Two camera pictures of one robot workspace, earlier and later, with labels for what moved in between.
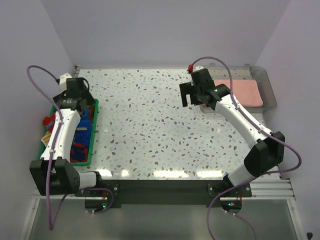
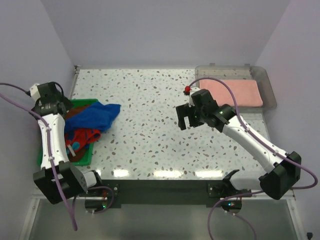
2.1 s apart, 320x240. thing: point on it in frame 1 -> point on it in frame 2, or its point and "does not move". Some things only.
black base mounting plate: (170, 192) does not move
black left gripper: (88, 97) -> (67, 103)
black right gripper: (187, 88) -> (185, 110)
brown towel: (92, 109) -> (80, 155)
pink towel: (246, 91) does not move
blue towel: (81, 143) -> (97, 116)
